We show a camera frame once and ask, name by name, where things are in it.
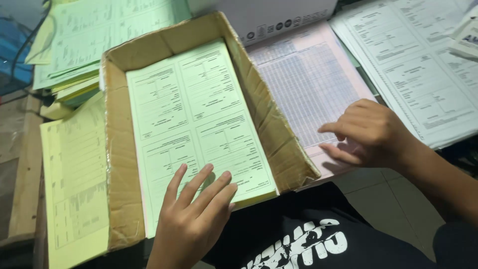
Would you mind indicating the person's left hand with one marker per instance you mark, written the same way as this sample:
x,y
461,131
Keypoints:
x,y
188,224

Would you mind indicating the person's right hand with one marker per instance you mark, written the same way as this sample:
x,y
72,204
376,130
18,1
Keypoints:
x,y
373,138

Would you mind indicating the stack of light green forms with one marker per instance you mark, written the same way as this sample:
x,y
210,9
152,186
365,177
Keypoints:
x,y
194,112

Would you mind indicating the brown cardboard box tray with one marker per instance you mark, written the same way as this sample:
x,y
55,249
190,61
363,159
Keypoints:
x,y
123,179

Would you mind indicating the stack of white forms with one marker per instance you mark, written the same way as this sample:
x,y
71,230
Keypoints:
x,y
407,63

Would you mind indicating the stack of pink table sheets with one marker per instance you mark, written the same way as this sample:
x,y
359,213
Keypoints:
x,y
310,82

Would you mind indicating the person's black printed shirt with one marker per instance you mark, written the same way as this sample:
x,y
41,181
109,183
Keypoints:
x,y
321,239

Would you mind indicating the stack of yellow forms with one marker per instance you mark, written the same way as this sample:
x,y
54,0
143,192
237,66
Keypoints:
x,y
74,186

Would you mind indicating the white paper packet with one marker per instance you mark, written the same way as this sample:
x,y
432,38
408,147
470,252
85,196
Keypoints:
x,y
465,35

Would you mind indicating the white cardboard carton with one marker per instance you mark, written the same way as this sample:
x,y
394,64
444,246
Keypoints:
x,y
269,17

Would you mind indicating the pile of green and yellow forms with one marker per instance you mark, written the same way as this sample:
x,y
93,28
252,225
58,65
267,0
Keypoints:
x,y
89,37

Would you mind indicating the blue plastic sheet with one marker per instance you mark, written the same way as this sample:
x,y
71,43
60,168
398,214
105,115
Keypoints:
x,y
13,52

